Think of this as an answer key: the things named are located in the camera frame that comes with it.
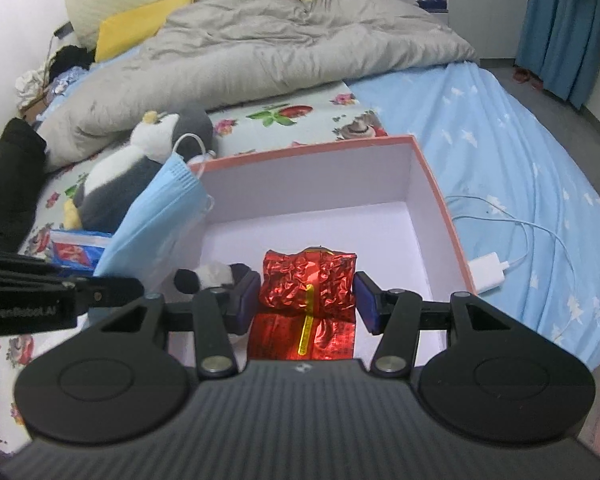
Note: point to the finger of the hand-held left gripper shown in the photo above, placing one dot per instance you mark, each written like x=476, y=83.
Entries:
x=115, y=291

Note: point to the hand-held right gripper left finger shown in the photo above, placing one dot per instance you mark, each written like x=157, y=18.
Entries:
x=247, y=295

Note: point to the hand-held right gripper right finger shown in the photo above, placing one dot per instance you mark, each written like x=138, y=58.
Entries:
x=367, y=305

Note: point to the black and white panda plush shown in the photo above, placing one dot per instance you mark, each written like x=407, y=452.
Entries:
x=215, y=274

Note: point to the blue tissue packet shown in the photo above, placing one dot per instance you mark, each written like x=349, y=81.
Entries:
x=75, y=250

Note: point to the red foil packet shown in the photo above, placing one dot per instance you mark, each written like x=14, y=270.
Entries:
x=305, y=275

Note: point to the blue face mask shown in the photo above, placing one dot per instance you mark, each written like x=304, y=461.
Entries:
x=150, y=220

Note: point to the pink cardboard box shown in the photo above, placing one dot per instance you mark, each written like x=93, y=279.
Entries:
x=330, y=180

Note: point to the grey penguin plush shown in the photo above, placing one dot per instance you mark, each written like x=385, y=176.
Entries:
x=115, y=180

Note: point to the large black garment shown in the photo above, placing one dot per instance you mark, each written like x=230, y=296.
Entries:
x=10, y=185

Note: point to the white phone charger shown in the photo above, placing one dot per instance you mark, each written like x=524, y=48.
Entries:
x=486, y=272

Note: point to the fruit printed bed sheet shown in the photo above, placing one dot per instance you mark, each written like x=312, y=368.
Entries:
x=305, y=115

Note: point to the light blue bed sheet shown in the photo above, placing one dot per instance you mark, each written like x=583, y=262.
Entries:
x=505, y=150

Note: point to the blue patterned bag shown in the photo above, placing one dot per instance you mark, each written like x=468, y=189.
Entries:
x=67, y=81

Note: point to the white crumpled clothes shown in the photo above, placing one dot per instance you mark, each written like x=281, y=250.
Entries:
x=30, y=80

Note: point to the small black garment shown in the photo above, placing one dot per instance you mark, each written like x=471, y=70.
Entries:
x=70, y=60

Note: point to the grey duvet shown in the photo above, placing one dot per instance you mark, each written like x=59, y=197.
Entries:
x=280, y=45

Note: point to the yellow pillow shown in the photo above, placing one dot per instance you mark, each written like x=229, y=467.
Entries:
x=130, y=25

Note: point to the red slipper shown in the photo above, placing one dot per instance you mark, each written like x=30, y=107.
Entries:
x=522, y=75

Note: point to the white cabinet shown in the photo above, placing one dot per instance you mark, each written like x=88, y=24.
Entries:
x=485, y=5

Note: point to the blue curtain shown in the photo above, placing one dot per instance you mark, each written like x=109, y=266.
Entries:
x=560, y=25

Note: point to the black wall socket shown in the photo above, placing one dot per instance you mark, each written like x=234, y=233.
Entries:
x=62, y=29

